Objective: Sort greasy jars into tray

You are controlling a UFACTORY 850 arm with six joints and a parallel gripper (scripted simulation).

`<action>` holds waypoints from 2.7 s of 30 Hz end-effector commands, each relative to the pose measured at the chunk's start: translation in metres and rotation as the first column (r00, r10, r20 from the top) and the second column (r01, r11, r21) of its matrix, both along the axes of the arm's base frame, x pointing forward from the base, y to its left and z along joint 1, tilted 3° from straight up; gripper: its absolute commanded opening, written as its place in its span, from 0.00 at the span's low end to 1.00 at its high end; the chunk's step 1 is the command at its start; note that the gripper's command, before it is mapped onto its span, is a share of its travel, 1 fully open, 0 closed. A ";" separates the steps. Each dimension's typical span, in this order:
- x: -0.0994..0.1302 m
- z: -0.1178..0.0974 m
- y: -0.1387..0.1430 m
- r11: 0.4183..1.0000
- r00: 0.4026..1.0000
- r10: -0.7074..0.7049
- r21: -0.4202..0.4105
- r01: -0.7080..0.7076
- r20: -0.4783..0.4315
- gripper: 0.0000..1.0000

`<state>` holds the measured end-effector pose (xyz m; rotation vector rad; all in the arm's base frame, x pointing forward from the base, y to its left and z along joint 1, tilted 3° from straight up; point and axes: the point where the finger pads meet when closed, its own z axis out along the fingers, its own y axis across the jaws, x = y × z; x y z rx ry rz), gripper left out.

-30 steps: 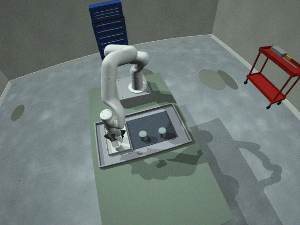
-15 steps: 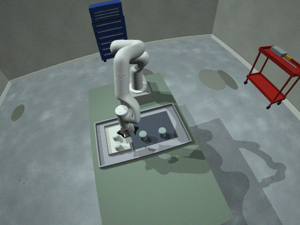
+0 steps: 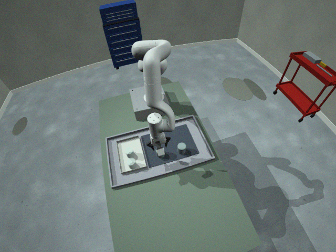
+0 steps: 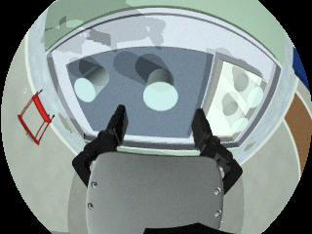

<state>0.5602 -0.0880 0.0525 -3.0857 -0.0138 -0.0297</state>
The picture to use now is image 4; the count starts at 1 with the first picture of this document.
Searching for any clear glass jar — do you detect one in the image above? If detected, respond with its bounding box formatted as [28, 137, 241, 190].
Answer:
[223, 101, 249, 133]
[74, 66, 109, 102]
[234, 73, 263, 108]
[143, 69, 177, 111]

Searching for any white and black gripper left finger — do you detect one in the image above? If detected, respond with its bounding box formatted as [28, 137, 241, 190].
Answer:
[72, 104, 129, 188]

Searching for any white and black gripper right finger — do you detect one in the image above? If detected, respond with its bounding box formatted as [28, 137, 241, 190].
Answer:
[191, 108, 243, 196]

